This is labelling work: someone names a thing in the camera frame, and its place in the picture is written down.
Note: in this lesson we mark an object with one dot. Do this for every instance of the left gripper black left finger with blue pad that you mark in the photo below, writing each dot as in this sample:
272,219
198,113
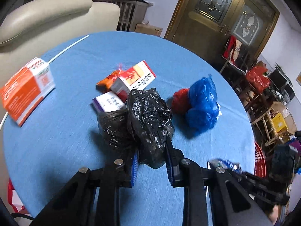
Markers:
92,197

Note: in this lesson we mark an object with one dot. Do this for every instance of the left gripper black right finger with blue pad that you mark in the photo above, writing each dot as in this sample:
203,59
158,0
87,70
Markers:
211,196

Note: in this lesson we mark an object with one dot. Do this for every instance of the blue white wrapper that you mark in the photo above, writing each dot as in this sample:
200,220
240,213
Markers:
226,164

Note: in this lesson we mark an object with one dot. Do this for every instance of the blue plastic bag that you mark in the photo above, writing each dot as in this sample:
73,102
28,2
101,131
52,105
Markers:
205,110

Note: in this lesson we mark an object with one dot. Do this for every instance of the black plastic trash bag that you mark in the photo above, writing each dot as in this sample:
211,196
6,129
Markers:
144,124

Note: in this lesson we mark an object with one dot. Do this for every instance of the red plastic bag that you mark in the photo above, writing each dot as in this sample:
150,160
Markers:
180,103

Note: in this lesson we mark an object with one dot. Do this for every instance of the red plastic basket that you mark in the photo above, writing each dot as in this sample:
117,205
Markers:
260,165

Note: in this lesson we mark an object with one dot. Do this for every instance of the yellow crate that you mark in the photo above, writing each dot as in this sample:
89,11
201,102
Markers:
279,123

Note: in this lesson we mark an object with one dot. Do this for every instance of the wooden stool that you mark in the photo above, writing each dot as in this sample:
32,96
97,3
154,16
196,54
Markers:
266,127

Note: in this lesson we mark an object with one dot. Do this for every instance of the purple white medicine box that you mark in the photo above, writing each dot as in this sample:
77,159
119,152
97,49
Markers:
107,102

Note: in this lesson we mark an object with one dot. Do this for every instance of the white thin rod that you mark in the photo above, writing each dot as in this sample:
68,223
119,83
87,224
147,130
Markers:
49,62

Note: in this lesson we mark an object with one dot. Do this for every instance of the red bag on chair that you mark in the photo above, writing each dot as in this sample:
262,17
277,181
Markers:
256,76

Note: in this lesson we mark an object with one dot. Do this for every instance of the orange white carton box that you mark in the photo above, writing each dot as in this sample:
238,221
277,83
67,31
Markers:
25,90

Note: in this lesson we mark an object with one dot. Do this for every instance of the orange snack wrapper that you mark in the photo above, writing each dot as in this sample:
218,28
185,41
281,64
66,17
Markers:
105,84

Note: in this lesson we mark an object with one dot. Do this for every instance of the red yellow medicine box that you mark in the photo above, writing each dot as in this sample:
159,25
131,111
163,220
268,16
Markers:
137,77

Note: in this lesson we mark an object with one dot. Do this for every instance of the red hanging clothes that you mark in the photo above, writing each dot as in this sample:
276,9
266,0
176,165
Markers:
232,50

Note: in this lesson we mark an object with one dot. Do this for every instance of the beige leather sofa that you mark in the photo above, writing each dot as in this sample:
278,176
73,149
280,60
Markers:
38,26

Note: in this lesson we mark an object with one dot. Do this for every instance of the brown cardboard box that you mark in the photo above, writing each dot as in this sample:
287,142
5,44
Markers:
148,29

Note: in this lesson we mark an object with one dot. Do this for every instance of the brown wooden door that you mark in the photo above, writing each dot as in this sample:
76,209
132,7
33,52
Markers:
205,26

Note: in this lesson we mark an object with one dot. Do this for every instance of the dark wooden cabinet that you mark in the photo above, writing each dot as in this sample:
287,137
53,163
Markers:
132,12

